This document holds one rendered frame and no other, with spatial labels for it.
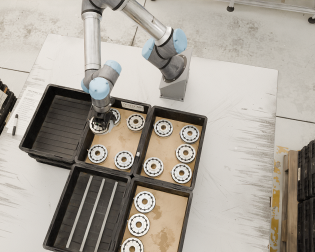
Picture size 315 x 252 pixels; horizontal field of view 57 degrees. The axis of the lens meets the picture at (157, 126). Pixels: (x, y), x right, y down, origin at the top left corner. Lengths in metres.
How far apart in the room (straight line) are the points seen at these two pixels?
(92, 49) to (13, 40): 2.09
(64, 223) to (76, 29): 2.18
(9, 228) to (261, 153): 1.43
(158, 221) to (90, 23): 0.97
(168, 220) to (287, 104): 1.74
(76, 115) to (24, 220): 0.62
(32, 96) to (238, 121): 1.30
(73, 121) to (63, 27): 1.76
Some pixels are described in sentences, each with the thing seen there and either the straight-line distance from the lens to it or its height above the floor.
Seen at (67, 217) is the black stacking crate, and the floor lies 0.83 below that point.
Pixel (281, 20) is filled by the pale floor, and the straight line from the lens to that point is 3.41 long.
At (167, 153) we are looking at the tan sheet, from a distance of 1.55.
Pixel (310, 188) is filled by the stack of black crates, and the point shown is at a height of 0.37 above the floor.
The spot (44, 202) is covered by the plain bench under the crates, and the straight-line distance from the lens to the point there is 1.74.
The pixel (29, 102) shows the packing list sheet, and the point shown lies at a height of 0.70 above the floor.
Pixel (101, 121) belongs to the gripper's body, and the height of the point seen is 1.15.
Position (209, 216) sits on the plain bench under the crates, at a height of 0.70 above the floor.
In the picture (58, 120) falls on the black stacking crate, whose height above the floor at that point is 0.83.
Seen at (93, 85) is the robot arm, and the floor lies 1.36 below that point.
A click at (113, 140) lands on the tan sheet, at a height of 0.83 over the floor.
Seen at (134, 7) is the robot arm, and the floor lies 1.32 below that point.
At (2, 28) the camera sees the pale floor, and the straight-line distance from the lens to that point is 3.55.
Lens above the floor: 2.30
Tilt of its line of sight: 66 degrees down
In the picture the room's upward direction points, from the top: 2 degrees counter-clockwise
